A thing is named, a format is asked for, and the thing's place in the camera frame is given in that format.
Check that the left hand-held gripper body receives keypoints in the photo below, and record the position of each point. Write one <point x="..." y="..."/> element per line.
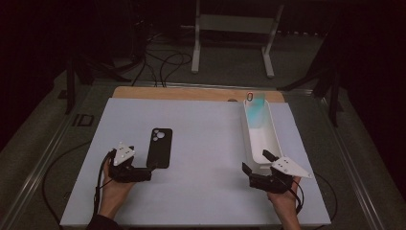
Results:
<point x="130" y="174"/>

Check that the person's left hand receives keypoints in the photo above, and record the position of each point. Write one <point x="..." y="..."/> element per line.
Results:
<point x="113" y="198"/>

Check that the person's right hand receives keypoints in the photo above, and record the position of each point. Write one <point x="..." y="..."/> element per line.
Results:
<point x="287" y="207"/>

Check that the aluminium frame rail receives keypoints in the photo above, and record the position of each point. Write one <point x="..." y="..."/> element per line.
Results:
<point x="351" y="166"/>
<point x="32" y="179"/>

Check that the pink blue gradient phone case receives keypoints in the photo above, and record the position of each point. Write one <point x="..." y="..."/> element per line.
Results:
<point x="256" y="110"/>

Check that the black rectangular bracket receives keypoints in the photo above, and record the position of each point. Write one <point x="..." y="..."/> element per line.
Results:
<point x="83" y="120"/>

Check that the white plastic bin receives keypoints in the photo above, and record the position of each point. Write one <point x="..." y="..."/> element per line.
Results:
<point x="265" y="142"/>

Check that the white metal stand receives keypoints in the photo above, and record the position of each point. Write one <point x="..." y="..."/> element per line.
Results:
<point x="236" y="23"/>

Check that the black phone case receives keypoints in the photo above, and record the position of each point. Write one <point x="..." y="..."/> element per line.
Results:
<point x="159" y="148"/>

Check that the black metal stand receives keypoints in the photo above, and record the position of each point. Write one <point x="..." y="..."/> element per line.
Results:
<point x="71" y="86"/>
<point x="333" y="96"/>

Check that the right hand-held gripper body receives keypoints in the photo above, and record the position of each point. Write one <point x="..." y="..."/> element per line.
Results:
<point x="268" y="182"/>

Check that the dark table grommet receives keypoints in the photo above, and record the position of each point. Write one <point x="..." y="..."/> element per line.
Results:
<point x="232" y="100"/>

